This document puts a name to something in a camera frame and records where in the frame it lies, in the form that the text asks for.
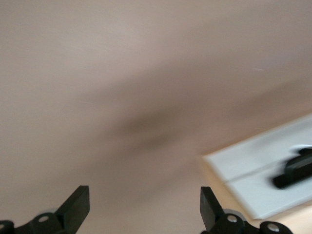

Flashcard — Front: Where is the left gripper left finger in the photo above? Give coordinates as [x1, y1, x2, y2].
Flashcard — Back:
[0, 185, 91, 234]

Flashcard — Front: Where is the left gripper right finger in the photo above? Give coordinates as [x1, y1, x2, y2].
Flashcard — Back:
[199, 186, 293, 234]

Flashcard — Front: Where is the wooden drawer with white front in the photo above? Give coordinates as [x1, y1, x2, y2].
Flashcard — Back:
[201, 116, 312, 234]

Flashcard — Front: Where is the black wire drawer handle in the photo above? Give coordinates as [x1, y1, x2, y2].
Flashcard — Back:
[272, 145, 312, 190]

